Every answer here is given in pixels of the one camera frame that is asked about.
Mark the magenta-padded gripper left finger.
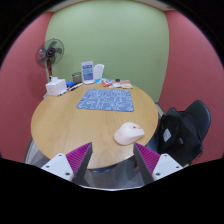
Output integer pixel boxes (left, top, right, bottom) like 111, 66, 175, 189
40, 142, 94, 187

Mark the white and blue table sign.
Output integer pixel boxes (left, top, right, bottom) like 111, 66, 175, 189
80, 60, 96, 85

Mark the white and red snack packet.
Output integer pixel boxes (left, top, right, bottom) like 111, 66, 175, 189
111, 81, 124, 89

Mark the black office chair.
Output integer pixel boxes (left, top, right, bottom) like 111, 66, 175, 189
184, 99, 212, 145

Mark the orange snack packet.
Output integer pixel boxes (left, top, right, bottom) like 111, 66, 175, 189
101, 78, 115, 88

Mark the red and yellow snack packet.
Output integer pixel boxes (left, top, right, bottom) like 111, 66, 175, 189
119, 79, 134, 90

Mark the white tissue box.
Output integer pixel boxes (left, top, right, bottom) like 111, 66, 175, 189
45, 76, 68, 97

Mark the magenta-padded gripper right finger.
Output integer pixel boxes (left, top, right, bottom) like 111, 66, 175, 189
133, 142, 184, 186

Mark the blue patterned mouse pad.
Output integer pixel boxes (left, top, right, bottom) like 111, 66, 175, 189
76, 88, 135, 113

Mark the black whiteboard marker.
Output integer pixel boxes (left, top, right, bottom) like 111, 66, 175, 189
68, 82, 84, 92

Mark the dark mesh bin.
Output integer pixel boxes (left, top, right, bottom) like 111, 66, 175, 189
71, 71, 83, 84

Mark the dark standing fan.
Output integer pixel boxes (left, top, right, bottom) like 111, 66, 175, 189
35, 37, 65, 83

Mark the red-capped whiteboard marker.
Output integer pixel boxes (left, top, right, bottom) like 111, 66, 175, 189
57, 87, 70, 98

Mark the cream white computer mouse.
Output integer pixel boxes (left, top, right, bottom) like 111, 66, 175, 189
113, 121, 146, 146

